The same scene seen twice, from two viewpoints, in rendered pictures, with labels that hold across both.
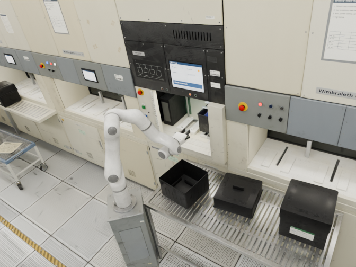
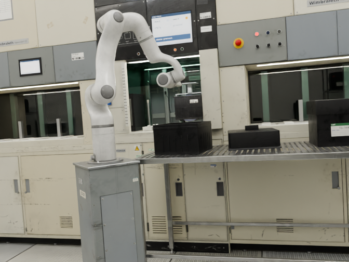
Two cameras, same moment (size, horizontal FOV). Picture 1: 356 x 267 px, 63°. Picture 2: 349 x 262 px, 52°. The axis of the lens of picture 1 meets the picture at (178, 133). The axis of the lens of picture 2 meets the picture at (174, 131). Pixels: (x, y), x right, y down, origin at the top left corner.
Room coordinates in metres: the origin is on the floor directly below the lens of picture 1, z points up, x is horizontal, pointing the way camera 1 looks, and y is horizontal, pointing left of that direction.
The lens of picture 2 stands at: (-0.30, 0.95, 1.00)
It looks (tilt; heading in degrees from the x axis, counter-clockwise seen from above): 3 degrees down; 335
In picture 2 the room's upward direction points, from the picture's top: 4 degrees counter-clockwise
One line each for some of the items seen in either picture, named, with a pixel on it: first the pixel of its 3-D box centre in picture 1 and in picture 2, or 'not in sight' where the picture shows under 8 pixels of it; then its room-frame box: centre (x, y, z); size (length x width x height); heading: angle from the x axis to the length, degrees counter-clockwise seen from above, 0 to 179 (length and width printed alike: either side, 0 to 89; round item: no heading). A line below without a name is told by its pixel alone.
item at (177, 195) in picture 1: (184, 183); (183, 137); (1.63, 0.01, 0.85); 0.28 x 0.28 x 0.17; 43
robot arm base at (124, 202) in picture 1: (122, 195); (104, 144); (1.60, 0.50, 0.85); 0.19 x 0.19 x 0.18
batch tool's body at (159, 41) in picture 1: (205, 114); (174, 115); (2.39, -0.29, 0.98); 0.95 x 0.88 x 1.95; 141
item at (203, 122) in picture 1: (214, 116); (190, 103); (2.18, -0.35, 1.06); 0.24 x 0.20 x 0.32; 51
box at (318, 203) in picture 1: (306, 213); (337, 121); (1.16, -0.74, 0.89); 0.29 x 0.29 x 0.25; 54
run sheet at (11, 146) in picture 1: (7, 147); not in sight; (3.14, 2.19, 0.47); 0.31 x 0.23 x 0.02; 72
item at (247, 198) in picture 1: (238, 192); (252, 135); (1.47, -0.38, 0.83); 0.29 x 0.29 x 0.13; 58
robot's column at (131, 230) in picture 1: (134, 232); (110, 231); (1.60, 0.50, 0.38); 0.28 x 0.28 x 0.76; 6
